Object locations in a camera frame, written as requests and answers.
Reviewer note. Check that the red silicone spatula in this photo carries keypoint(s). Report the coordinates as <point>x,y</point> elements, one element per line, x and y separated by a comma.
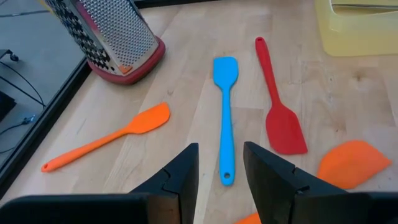
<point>283,130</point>

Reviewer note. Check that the steel box grater red trim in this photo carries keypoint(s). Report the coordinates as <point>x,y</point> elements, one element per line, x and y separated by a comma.
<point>118,37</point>

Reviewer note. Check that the orange silicone spatula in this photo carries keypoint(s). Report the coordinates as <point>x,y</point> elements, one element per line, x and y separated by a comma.
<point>149,119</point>
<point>351,165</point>

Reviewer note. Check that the blue silicone spatula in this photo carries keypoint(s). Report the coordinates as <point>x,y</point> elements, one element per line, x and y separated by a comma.
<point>226,124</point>

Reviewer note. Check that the yellow plastic bin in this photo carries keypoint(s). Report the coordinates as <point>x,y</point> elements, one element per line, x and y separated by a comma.
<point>357,37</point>

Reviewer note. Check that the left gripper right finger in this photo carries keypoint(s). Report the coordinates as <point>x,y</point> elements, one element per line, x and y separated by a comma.
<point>311,208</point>

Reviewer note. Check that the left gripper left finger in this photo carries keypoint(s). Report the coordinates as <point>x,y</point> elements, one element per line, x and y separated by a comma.
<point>93,211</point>

